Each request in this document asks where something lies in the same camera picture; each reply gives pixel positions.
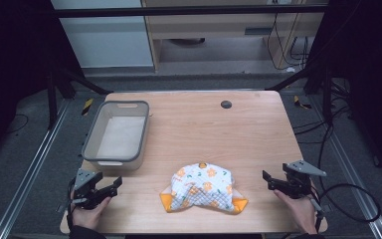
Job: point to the light wooden shelf unit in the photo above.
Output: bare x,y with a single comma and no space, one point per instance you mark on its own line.
212,30

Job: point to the person's left hand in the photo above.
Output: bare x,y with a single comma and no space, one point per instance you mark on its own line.
89,215

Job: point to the white bin with grey rim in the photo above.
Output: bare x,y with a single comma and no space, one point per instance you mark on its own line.
121,136

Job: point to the person's right hand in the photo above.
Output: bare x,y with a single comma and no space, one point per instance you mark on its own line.
298,209

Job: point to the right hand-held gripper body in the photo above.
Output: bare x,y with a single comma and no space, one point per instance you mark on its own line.
299,181

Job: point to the white cabinet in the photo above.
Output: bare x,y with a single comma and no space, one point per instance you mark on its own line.
106,40

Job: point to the white floral quilted cloth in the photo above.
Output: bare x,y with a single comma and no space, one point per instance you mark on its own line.
203,187

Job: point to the black horizontal frame bar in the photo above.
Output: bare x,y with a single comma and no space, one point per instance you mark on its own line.
185,11

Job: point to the black metal stand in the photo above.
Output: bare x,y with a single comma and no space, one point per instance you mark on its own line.
326,89
51,96

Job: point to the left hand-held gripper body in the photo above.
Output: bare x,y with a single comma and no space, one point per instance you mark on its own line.
85,191

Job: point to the aluminium floor rail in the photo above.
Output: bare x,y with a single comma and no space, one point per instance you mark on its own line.
26,172
351,169

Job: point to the yellow black tape strip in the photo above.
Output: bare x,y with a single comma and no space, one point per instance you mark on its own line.
87,106
300,103

